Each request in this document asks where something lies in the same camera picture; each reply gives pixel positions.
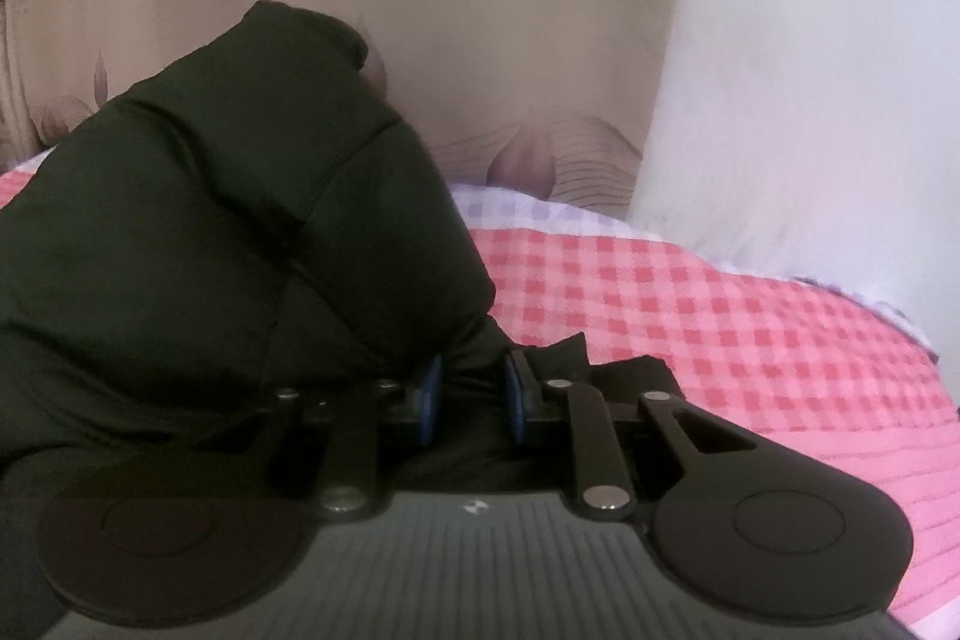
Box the beige leaf print curtain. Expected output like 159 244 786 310
0 0 695 220

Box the black puffer jacket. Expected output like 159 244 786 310
0 0 685 640

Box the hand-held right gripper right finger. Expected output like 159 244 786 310
502 349 763 524

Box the pink checked bed sheet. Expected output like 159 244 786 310
0 155 960 640

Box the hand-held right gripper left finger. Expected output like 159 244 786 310
252 353 445 524

